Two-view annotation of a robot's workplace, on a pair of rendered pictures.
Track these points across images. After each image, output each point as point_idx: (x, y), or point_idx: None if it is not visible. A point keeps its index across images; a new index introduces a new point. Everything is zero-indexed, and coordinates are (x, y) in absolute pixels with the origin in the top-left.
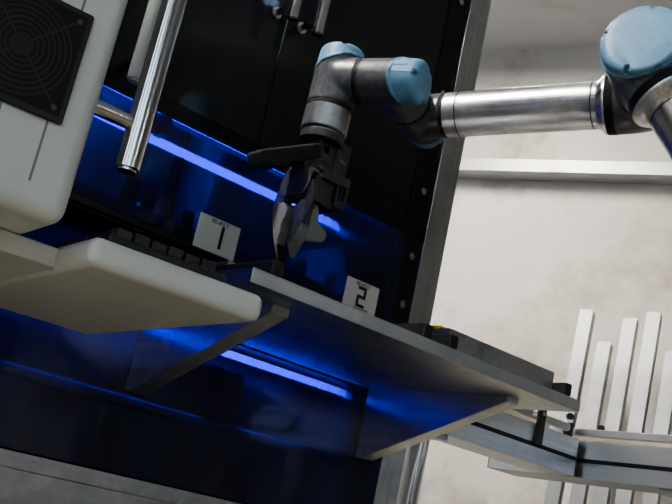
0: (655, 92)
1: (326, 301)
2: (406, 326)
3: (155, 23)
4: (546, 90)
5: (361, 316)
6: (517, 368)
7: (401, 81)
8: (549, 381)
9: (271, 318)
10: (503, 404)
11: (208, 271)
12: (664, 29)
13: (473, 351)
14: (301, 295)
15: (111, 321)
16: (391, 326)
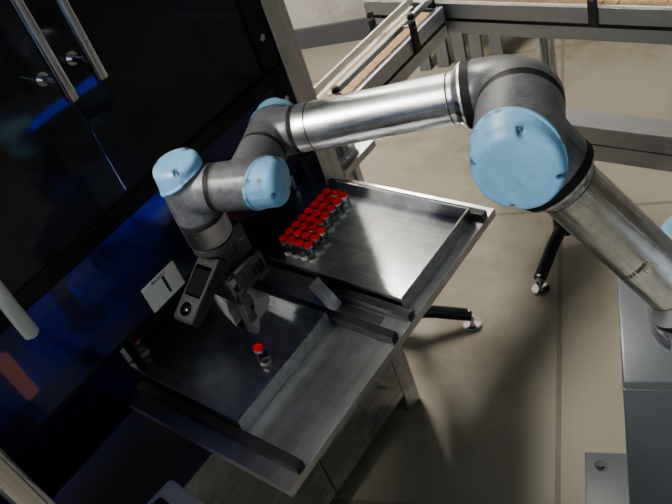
0: (546, 211)
1: (335, 430)
2: (374, 334)
3: (1, 290)
4: (399, 112)
5: (357, 400)
6: (447, 245)
7: (266, 205)
8: (468, 217)
9: None
10: None
11: None
12: (542, 165)
13: (419, 284)
14: (321, 452)
15: None
16: (375, 374)
